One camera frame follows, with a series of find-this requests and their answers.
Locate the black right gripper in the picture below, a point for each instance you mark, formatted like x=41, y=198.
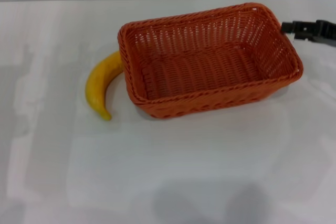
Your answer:
x=326, y=32

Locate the orange woven plastic basket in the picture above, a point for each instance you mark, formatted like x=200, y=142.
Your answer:
x=204, y=77

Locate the yellow banana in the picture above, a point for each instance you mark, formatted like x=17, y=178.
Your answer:
x=101, y=82

